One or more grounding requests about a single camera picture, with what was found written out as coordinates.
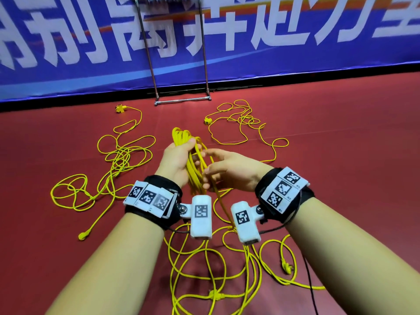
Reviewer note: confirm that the metal rack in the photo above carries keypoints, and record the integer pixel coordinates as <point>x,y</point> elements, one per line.
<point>182,99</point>

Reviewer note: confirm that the blue banner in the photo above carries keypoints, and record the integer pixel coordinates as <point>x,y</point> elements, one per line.
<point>315,36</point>

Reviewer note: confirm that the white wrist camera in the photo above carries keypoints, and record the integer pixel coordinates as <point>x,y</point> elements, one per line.
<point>246,219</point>
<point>200,215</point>

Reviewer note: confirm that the person's right hand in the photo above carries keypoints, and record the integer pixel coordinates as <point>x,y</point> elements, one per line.
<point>239,170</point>

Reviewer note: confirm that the person's right forearm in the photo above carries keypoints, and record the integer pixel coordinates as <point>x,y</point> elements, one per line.
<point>348,259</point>

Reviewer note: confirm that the person's left hand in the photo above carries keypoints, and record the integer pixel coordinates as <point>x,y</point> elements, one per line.
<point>176,164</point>

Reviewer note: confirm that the person's left forearm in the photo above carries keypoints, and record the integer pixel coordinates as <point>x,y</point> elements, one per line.
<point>111,265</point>

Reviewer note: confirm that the black marker wristband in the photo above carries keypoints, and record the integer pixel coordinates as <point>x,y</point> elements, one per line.
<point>154,200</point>
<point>283,192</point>

